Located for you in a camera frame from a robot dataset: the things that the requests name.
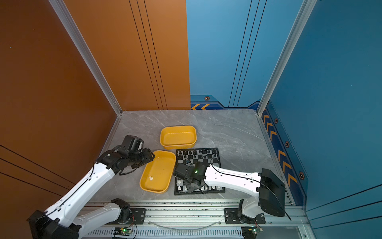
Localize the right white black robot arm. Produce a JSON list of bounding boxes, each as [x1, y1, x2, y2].
[[173, 162, 288, 224]]

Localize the yellow tray with white pieces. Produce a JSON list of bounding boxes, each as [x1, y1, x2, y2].
[[139, 150, 177, 194]]

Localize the yellow tray with black pieces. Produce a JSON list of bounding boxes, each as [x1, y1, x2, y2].
[[160, 125, 197, 150]]

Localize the left green circuit board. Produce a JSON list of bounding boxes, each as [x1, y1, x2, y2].
[[112, 228, 135, 239]]

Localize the right green circuit board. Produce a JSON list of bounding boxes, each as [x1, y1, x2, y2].
[[241, 227, 263, 239]]

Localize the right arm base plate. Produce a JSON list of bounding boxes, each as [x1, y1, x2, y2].
[[224, 208, 266, 225]]

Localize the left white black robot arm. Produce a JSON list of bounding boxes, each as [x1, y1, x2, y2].
[[27, 135, 155, 239]]

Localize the green circuit board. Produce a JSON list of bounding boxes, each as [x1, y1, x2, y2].
[[241, 227, 263, 239], [112, 228, 135, 239]]

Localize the black white chess board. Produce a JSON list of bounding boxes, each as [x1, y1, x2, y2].
[[174, 147, 225, 196]]

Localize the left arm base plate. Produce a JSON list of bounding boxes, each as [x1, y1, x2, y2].
[[117, 208, 146, 225]]

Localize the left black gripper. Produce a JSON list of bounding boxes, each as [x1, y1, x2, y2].
[[129, 147, 157, 169]]

